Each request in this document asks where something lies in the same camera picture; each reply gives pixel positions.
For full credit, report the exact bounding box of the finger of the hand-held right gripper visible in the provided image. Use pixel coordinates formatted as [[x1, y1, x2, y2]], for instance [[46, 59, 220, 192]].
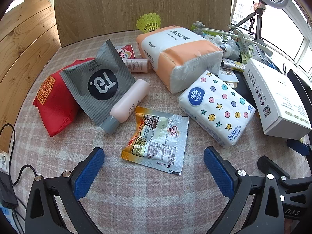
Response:
[[286, 138, 312, 157], [258, 155, 292, 188]]

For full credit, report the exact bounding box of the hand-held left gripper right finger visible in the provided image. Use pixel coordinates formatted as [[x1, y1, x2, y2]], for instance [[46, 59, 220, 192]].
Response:
[[203, 146, 284, 234]]

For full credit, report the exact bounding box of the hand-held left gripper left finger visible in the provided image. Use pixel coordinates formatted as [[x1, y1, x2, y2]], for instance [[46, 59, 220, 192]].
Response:
[[25, 147, 105, 234]]

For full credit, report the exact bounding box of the white printed box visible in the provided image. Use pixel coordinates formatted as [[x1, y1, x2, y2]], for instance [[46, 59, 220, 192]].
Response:
[[243, 58, 312, 137]]

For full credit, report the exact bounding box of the black tray container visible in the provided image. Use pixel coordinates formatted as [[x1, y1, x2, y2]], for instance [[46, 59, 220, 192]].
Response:
[[286, 69, 312, 98]]

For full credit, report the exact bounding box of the star dotted tissue pack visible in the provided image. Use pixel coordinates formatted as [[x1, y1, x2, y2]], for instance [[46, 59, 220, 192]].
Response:
[[178, 70, 256, 149]]

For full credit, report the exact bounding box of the silver orange creamer packet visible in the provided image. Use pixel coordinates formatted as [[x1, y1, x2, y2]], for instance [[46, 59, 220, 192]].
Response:
[[121, 106, 190, 176]]

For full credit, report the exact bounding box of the orange white tissue pack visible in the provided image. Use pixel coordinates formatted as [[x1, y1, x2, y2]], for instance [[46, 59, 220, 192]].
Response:
[[136, 25, 224, 94]]

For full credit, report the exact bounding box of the red fabric pouch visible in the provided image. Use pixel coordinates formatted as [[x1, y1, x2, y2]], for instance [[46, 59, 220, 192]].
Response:
[[33, 58, 96, 137]]

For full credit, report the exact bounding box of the black power adapter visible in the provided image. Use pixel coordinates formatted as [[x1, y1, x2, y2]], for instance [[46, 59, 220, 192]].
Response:
[[0, 171, 19, 209]]

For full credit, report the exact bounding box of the pink bottle grey cap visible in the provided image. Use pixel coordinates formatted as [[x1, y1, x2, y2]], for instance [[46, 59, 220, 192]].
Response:
[[100, 79, 151, 136]]

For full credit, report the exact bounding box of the white power strip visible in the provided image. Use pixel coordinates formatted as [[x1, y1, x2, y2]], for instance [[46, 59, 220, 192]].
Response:
[[0, 150, 11, 173]]

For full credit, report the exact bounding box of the grey sachet black circle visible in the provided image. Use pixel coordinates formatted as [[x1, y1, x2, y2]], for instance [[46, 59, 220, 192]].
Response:
[[59, 40, 136, 127]]

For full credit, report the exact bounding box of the lime green packet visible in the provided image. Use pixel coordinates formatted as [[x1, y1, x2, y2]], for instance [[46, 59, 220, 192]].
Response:
[[239, 44, 255, 64]]

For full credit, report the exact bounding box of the yellow dotted tube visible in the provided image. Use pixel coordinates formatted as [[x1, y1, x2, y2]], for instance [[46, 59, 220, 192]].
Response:
[[221, 58, 246, 73]]

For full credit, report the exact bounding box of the small pink bottle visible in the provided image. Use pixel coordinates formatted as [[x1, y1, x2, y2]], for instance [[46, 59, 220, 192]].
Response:
[[125, 58, 150, 73]]

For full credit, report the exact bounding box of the small red white creamer packet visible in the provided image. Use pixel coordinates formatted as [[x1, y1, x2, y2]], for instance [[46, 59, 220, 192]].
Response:
[[114, 45, 136, 60]]

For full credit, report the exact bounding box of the black tripod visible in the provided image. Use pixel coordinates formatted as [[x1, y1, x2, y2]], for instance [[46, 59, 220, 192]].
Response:
[[228, 2, 266, 42]]

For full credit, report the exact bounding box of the wood slat panel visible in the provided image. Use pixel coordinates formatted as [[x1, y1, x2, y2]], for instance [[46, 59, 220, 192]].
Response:
[[0, 0, 61, 149]]

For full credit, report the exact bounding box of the yellow shuttlecock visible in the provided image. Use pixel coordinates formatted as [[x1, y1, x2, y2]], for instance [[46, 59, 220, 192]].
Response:
[[136, 14, 162, 34]]

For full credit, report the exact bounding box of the wooden board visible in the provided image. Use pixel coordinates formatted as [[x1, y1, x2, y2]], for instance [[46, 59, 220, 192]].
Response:
[[52, 0, 240, 48]]

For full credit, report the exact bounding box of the black power cable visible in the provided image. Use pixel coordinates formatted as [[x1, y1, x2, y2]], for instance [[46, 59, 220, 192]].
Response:
[[0, 124, 42, 200]]

